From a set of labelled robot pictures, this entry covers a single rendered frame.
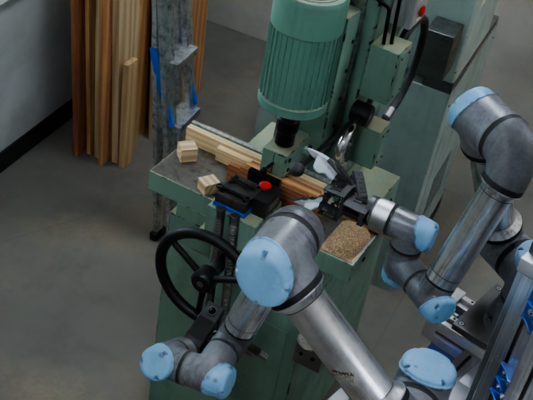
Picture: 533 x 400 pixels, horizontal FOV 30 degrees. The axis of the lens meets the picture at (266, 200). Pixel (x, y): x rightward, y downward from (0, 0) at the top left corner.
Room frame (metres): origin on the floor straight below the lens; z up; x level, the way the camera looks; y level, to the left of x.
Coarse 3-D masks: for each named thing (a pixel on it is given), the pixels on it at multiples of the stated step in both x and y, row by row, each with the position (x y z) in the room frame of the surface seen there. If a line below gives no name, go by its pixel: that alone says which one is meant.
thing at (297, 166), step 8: (360, 104) 2.20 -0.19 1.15; (368, 104) 2.21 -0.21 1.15; (352, 112) 2.19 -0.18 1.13; (360, 112) 2.18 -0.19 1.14; (368, 112) 2.18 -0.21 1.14; (352, 120) 2.15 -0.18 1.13; (360, 120) 2.18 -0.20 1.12; (368, 120) 2.19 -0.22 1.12; (344, 128) 2.10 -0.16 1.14; (336, 136) 2.05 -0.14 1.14; (328, 144) 2.00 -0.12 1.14; (304, 160) 1.89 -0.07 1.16; (296, 168) 1.84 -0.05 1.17; (304, 168) 1.86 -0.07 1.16; (296, 176) 1.84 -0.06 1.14
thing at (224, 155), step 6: (222, 150) 2.19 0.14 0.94; (228, 150) 2.19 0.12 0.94; (216, 156) 2.19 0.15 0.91; (222, 156) 2.18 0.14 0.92; (228, 156) 2.18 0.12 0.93; (234, 156) 2.17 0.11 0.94; (240, 156) 2.17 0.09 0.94; (246, 156) 2.18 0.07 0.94; (222, 162) 2.18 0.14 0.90; (228, 162) 2.18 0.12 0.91; (240, 162) 2.16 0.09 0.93; (246, 162) 2.16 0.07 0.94; (258, 162) 2.16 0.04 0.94; (300, 180) 2.12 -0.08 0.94; (312, 186) 2.10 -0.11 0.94; (384, 234) 2.00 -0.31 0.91
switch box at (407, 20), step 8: (408, 0) 2.32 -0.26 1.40; (416, 0) 2.32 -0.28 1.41; (424, 0) 2.37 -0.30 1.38; (392, 8) 2.34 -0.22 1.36; (408, 8) 2.32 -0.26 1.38; (416, 8) 2.32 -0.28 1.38; (392, 16) 2.34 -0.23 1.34; (400, 16) 2.33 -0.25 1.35; (408, 16) 2.32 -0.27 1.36; (416, 16) 2.34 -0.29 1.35; (400, 24) 2.33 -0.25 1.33; (408, 24) 2.32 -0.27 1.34
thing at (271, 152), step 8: (296, 136) 2.18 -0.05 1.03; (304, 136) 2.18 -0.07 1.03; (272, 144) 2.12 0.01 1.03; (296, 144) 2.14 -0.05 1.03; (304, 144) 2.17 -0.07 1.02; (264, 152) 2.10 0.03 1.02; (272, 152) 2.09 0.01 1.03; (280, 152) 2.09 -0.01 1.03; (288, 152) 2.09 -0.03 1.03; (296, 152) 2.13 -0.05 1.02; (264, 160) 2.09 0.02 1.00; (272, 160) 2.09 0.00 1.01; (280, 160) 2.08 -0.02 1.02; (288, 160) 2.08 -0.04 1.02; (296, 160) 2.14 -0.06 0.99; (272, 168) 2.08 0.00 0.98; (280, 168) 2.08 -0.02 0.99; (288, 168) 2.09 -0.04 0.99; (280, 176) 2.07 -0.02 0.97
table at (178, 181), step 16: (176, 160) 2.16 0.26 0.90; (208, 160) 2.18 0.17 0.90; (160, 176) 2.08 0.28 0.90; (176, 176) 2.09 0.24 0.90; (192, 176) 2.10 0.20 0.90; (224, 176) 2.13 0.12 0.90; (160, 192) 2.08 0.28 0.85; (176, 192) 2.06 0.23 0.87; (192, 192) 2.04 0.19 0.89; (192, 208) 2.04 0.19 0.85; (336, 224) 2.01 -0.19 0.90; (320, 256) 1.89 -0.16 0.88; (336, 256) 1.88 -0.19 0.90; (368, 256) 1.97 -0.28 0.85; (336, 272) 1.88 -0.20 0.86; (352, 272) 1.87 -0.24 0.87
